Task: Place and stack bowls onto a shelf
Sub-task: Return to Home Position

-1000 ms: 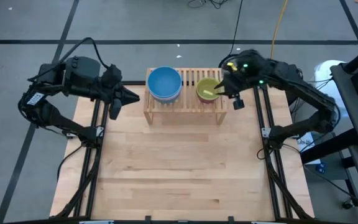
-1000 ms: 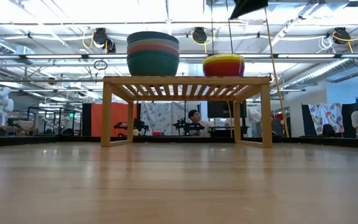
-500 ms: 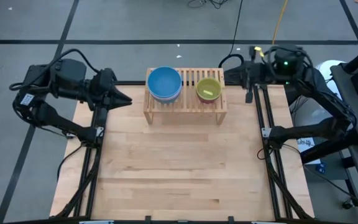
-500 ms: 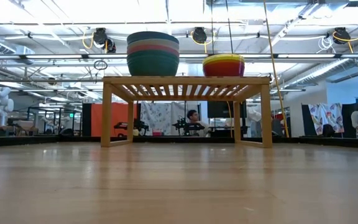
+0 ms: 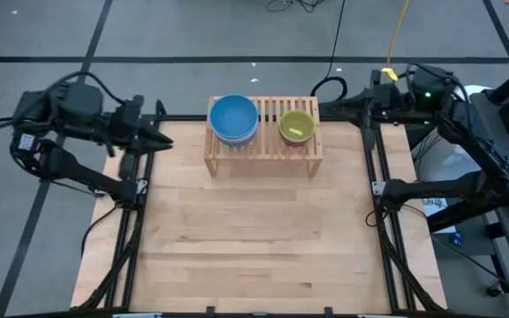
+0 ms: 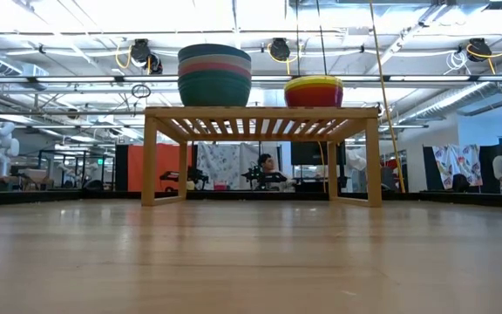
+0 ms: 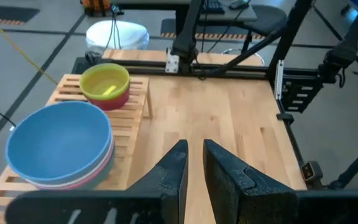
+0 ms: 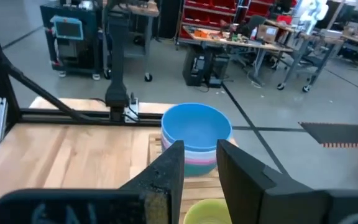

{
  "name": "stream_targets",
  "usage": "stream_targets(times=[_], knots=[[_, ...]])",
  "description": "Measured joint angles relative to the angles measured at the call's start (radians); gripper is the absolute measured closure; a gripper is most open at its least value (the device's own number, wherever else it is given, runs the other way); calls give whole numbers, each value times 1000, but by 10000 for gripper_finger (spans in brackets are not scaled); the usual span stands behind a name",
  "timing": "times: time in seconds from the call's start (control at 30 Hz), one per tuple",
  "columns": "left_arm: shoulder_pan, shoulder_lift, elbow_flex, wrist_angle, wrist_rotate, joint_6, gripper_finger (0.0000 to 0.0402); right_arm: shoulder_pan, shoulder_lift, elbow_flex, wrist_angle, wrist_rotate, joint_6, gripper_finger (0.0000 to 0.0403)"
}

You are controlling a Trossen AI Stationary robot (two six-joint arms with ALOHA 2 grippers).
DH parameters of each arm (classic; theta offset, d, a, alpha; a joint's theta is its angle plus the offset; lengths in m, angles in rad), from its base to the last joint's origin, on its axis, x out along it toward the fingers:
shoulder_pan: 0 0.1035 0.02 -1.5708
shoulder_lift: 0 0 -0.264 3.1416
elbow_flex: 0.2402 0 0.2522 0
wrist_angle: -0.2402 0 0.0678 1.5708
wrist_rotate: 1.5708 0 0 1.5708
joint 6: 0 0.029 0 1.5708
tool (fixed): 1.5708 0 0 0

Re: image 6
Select teal bowl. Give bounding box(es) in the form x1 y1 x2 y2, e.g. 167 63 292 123
177 70 253 108

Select purple bowl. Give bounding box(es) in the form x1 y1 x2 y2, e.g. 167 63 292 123
285 91 344 108

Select red bowl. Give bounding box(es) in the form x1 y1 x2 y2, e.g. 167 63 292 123
284 85 344 96

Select pink bowl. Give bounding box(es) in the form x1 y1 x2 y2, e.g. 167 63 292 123
177 62 253 80

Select blue bowl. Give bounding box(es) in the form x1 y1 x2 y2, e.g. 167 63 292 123
177 43 253 63

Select wooden slatted shelf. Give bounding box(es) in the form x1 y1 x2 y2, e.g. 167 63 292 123
140 106 383 208

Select white floral sheet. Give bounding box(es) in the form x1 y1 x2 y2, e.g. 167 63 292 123
196 141 283 191

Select black monitor screen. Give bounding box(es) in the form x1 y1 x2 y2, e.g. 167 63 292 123
289 140 348 167

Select orange partition panel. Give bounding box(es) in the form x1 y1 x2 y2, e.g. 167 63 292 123
127 143 193 192

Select narrow black partition panel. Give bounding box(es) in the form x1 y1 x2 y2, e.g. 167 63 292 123
114 143 129 192

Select colourful patterned cloth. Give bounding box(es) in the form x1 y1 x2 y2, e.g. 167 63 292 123
431 143 485 189

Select pale beige bin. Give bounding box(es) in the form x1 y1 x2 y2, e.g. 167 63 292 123
17 167 55 184

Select black ceiling cable reel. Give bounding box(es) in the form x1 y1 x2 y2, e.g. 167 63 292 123
269 37 292 63
467 37 493 63
147 52 164 75
129 38 153 64

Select black hanging cable loop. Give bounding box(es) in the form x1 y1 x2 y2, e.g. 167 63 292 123
130 83 153 99

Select yellow hanging cable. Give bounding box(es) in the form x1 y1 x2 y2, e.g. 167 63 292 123
367 0 407 195

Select black aluminium table frame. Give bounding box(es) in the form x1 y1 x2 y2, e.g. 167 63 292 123
0 189 502 208

